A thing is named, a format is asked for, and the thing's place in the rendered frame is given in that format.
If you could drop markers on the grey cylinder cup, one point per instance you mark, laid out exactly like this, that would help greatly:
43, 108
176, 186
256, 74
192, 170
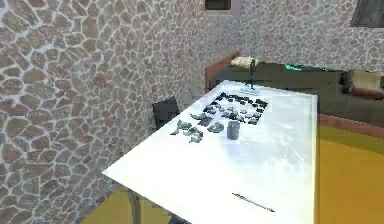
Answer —
233, 130

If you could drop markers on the beige desk lamp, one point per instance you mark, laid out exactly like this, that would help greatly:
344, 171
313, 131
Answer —
248, 66

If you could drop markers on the teal flat object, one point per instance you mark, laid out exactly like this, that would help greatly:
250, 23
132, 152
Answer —
301, 67

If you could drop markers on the red brown pillow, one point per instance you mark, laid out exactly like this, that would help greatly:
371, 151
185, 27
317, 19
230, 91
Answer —
366, 93

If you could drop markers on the grey crumpled scraps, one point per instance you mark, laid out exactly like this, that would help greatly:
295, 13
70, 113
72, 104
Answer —
195, 128

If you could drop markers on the black chair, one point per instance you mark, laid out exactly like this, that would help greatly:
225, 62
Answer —
165, 111

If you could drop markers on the dark window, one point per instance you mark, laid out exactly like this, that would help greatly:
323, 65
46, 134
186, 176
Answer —
217, 4

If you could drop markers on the tan pillow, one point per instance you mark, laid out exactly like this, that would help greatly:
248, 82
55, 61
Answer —
365, 80

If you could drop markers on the black patterned sheet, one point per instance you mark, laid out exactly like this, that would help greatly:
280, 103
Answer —
238, 107

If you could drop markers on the white table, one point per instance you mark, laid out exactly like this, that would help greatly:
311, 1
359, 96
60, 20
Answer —
213, 166

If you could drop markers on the black pencil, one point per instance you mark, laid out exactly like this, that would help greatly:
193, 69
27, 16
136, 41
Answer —
253, 202

